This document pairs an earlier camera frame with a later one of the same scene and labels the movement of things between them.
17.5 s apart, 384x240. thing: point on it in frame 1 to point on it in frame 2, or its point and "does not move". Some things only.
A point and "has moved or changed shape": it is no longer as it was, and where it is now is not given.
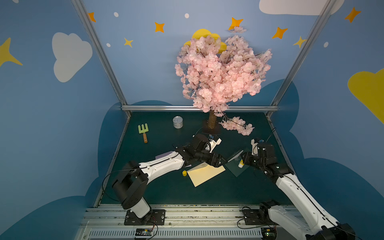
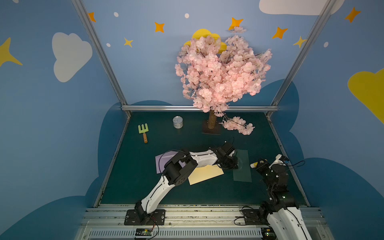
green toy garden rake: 143,130 does not move
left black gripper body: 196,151 to 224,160
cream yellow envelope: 203,172 does not move
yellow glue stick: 241,164 has moved or changed shape
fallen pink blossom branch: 236,123 does not move
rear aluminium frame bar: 192,107 does not move
